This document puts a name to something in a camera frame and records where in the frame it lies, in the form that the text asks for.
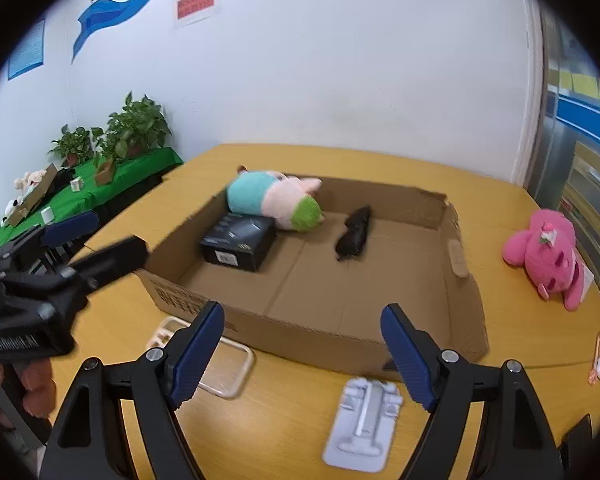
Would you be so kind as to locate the glass door with blue stripe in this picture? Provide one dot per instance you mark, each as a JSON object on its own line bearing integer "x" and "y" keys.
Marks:
{"x": 580, "y": 110}

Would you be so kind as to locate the large potted plant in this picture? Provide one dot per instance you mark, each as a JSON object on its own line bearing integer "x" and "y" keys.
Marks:
{"x": 140, "y": 120}

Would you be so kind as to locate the white phone stand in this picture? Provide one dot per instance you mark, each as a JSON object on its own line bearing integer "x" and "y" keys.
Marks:
{"x": 360, "y": 440}

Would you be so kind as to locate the long open cardboard box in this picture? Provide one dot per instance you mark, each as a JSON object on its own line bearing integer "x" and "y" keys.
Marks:
{"x": 30, "y": 202}

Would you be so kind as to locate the yellow wooden desktop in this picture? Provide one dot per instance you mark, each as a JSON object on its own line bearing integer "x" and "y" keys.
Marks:
{"x": 290, "y": 410}

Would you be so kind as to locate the pink teal green plush toy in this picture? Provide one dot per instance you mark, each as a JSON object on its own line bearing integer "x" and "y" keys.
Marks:
{"x": 270, "y": 195}

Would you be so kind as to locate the bright pink plush toy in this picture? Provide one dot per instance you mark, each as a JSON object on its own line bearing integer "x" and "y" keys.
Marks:
{"x": 545, "y": 260}

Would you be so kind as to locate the white cup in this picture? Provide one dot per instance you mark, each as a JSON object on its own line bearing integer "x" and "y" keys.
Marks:
{"x": 76, "y": 184}
{"x": 47, "y": 216}

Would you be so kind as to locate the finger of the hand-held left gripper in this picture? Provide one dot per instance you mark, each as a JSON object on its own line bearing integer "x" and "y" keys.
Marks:
{"x": 115, "y": 260}
{"x": 72, "y": 225}

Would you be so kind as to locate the brown cardboard box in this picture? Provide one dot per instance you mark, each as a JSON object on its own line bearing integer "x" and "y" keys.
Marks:
{"x": 330, "y": 280}

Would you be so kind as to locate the green table cloth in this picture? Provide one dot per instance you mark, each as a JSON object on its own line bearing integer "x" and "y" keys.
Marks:
{"x": 130, "y": 170}

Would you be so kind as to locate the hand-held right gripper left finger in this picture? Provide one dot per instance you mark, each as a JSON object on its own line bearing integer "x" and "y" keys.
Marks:
{"x": 200, "y": 350}

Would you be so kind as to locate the blue wall poster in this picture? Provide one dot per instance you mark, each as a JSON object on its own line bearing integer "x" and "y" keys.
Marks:
{"x": 27, "y": 50}

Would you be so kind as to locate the black fabric pouch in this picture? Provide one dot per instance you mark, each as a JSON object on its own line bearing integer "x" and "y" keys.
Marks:
{"x": 352, "y": 232}

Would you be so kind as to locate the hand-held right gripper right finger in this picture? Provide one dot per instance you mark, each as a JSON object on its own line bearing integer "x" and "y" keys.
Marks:
{"x": 410, "y": 355}

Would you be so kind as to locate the red wall notice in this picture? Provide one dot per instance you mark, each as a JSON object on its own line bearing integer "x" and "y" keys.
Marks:
{"x": 197, "y": 5}

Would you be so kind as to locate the black flat device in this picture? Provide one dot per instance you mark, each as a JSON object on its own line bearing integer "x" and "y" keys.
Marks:
{"x": 580, "y": 435}

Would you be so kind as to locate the person's left hand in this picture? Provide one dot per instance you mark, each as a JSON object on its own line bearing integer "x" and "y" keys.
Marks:
{"x": 37, "y": 385}

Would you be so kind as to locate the small potted plant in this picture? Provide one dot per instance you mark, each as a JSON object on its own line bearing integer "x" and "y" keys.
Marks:
{"x": 72, "y": 145}

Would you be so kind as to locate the white and black plush toy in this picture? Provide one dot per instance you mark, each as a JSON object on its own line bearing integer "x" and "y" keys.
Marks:
{"x": 12, "y": 209}

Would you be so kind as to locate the black product box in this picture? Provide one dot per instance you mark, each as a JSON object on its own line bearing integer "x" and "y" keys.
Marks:
{"x": 235, "y": 240}

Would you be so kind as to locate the potted plant in wooden pot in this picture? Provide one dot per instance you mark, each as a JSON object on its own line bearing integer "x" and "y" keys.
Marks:
{"x": 106, "y": 167}

